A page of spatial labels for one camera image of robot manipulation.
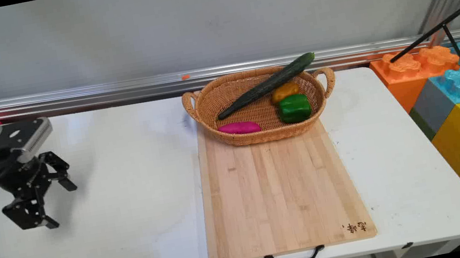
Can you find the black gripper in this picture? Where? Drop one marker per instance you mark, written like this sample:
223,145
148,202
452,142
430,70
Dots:
16,176

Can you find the long dark green cucumber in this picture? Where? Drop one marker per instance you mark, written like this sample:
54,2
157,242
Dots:
265,85

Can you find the purple sweet potato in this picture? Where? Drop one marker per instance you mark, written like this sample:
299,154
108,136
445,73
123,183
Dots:
239,128

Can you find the woven wicker basket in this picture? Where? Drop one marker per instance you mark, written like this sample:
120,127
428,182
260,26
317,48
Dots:
263,116

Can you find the yellow bell pepper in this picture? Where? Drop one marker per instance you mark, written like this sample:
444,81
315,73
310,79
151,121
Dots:
284,91

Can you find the green bell pepper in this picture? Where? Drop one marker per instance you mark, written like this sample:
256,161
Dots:
295,108

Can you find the black table clip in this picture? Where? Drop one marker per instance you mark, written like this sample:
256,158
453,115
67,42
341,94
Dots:
407,245

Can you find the orange giant building block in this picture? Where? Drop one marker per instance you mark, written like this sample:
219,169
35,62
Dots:
403,76

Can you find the dark green giant building block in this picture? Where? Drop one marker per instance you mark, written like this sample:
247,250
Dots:
421,122

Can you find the grey giant building block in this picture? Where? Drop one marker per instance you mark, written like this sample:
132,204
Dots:
434,106

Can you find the aluminium rail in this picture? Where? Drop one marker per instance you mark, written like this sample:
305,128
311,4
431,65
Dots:
112,92

